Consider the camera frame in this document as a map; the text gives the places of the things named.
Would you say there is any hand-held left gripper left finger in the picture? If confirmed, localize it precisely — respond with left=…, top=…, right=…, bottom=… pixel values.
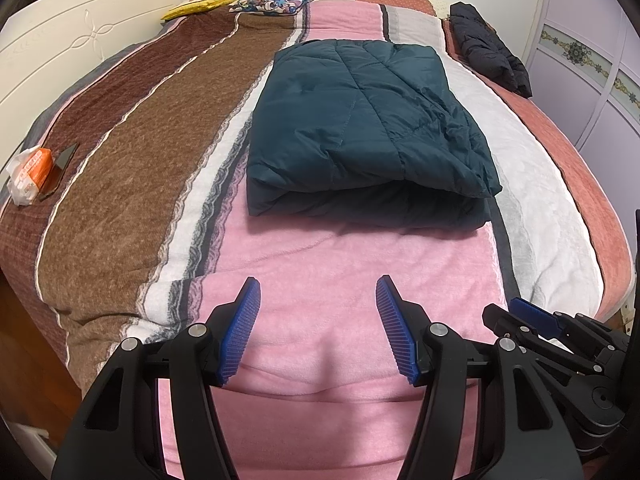
left=52, top=276, right=262, bottom=480

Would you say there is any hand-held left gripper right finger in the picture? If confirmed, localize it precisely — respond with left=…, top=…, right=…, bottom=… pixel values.
left=375, top=274, right=584, bottom=480

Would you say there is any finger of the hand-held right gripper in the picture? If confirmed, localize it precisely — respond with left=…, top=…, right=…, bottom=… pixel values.
left=481, top=303, right=592, bottom=387
left=509, top=297, right=617, bottom=357

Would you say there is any teal quilted jacket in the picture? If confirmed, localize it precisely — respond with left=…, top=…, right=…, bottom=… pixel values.
left=246, top=39, right=502, bottom=228

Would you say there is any salmon bed sheet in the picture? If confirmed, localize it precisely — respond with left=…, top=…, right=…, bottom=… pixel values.
left=352, top=0, right=636, bottom=321

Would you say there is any striped fleece blanket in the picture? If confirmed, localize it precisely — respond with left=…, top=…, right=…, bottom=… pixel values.
left=0, top=0, right=621, bottom=480

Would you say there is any black phone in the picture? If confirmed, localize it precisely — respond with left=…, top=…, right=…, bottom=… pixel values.
left=39, top=142, right=81, bottom=202

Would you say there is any orange white tissue pack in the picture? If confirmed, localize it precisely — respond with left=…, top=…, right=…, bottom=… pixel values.
left=2, top=145, right=55, bottom=207

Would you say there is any black puffer jacket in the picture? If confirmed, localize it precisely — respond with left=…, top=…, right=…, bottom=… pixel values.
left=449, top=1, right=533, bottom=98

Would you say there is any lilac wardrobe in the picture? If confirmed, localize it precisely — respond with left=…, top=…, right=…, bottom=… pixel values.
left=522, top=0, right=640, bottom=161

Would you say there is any yellow pillow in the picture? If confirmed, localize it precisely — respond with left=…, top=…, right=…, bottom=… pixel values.
left=161, top=0, right=242, bottom=22

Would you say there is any white bed headboard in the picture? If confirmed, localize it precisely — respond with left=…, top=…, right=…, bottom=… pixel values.
left=0, top=0, right=181, bottom=88

